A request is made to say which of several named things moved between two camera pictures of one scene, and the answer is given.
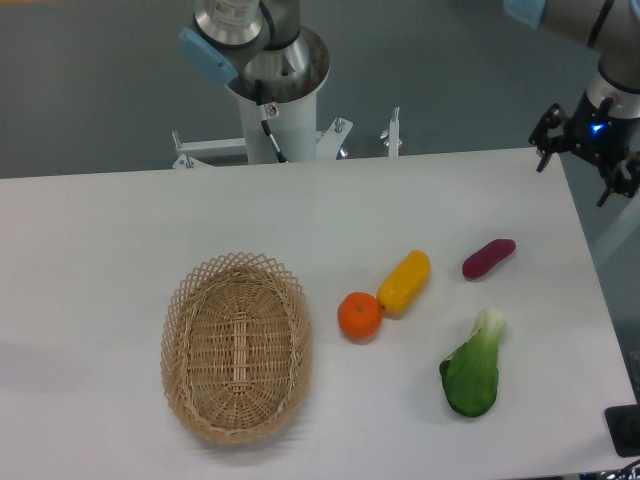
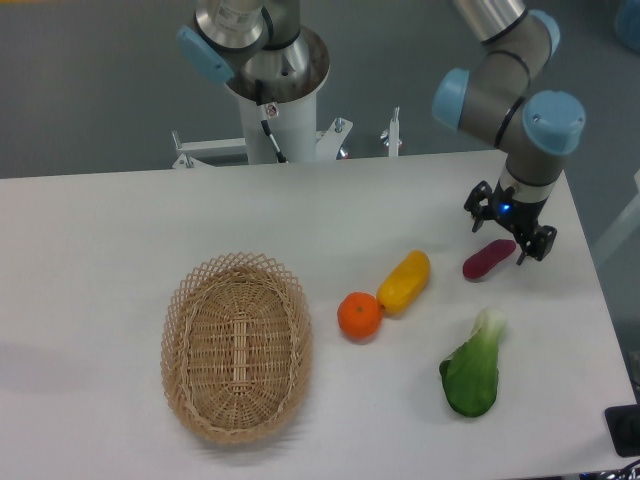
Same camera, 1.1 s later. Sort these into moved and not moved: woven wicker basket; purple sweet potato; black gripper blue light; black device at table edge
Moved: black gripper blue light
Not moved: black device at table edge; purple sweet potato; woven wicker basket
